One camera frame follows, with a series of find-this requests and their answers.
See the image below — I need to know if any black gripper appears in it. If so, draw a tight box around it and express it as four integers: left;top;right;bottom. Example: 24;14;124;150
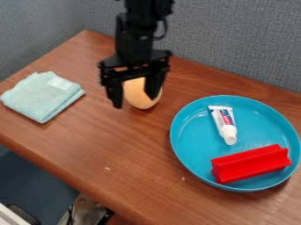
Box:
99;13;171;109

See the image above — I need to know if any white toothpaste tube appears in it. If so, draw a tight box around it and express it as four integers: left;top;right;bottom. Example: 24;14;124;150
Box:
208;105;238;145

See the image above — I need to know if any blue round plate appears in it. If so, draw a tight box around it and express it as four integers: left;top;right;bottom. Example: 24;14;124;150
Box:
169;95;301;192

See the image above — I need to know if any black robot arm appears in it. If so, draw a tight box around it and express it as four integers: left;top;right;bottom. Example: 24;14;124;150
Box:
97;0;173;109

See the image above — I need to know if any light green folded cloth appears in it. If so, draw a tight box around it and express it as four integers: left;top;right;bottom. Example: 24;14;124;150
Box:
0;71;84;124

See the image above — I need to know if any orange egg-shaped object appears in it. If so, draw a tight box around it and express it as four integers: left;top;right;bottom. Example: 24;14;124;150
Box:
123;77;161;109

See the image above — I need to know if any red plastic block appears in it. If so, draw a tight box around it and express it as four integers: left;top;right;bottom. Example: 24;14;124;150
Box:
211;144;293;185

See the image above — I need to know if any grey bag under table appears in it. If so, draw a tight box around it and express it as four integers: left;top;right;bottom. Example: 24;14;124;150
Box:
57;193;113;225

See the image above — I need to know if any white object bottom left corner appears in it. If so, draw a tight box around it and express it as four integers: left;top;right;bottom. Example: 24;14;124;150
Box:
0;203;29;225

